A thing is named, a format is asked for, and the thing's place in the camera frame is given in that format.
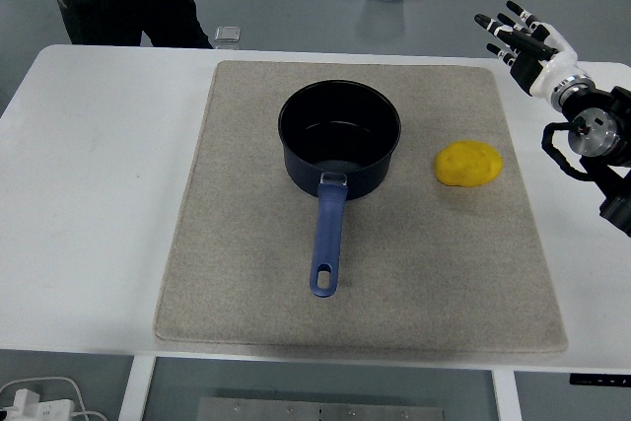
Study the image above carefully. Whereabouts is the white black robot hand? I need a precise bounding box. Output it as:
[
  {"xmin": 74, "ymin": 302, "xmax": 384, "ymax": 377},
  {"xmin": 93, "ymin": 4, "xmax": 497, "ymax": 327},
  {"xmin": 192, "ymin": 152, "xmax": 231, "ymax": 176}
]
[{"xmin": 473, "ymin": 0, "xmax": 579, "ymax": 98}]

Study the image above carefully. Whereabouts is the yellow potato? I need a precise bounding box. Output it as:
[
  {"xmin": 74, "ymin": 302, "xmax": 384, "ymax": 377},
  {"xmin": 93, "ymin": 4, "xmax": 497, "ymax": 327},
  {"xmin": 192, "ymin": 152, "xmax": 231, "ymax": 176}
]
[{"xmin": 433, "ymin": 140, "xmax": 505, "ymax": 188}]

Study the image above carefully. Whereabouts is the beige felt mat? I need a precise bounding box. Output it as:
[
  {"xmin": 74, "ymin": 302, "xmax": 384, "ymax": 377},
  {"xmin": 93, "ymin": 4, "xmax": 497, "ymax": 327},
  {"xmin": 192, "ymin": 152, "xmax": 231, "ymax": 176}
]
[{"xmin": 153, "ymin": 59, "xmax": 569, "ymax": 354}]

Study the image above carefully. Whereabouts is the black table control panel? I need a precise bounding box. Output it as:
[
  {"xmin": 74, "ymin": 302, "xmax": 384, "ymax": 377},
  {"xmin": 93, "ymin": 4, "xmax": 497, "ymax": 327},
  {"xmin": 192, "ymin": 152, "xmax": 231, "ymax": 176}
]
[{"xmin": 569, "ymin": 372, "xmax": 631, "ymax": 386}]

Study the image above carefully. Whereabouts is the small clear plastic box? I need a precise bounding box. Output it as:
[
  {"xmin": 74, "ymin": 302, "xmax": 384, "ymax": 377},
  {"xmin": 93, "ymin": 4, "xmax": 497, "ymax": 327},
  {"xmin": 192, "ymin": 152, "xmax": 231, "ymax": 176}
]
[{"xmin": 214, "ymin": 25, "xmax": 244, "ymax": 50}]

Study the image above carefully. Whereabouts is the white table leg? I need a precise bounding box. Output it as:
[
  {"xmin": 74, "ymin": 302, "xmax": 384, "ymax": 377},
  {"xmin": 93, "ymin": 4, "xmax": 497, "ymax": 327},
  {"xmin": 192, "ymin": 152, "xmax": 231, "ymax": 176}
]
[
  {"xmin": 491, "ymin": 369, "xmax": 523, "ymax": 421},
  {"xmin": 119, "ymin": 355, "xmax": 158, "ymax": 421}
]

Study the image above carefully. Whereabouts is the grey metal plate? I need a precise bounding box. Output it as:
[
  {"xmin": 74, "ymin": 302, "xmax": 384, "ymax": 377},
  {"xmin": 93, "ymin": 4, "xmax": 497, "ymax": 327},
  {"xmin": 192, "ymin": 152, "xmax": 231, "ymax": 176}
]
[{"xmin": 196, "ymin": 396, "xmax": 449, "ymax": 421}]

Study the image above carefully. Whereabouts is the white power strip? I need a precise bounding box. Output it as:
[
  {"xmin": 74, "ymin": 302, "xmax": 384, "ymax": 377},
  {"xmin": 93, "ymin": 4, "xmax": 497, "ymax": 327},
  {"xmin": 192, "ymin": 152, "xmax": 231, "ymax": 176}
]
[{"xmin": 0, "ymin": 388, "xmax": 75, "ymax": 421}]

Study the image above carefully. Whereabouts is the blue pot with handle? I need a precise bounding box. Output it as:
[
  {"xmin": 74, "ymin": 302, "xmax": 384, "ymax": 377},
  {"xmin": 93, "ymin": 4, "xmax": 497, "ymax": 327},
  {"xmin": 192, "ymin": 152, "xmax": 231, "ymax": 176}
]
[{"xmin": 277, "ymin": 78, "xmax": 402, "ymax": 299}]

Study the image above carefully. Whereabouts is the white power cable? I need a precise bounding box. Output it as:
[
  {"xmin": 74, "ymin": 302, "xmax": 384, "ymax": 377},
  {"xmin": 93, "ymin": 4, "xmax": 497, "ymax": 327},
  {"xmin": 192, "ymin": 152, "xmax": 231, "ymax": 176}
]
[{"xmin": 0, "ymin": 376, "xmax": 107, "ymax": 421}]

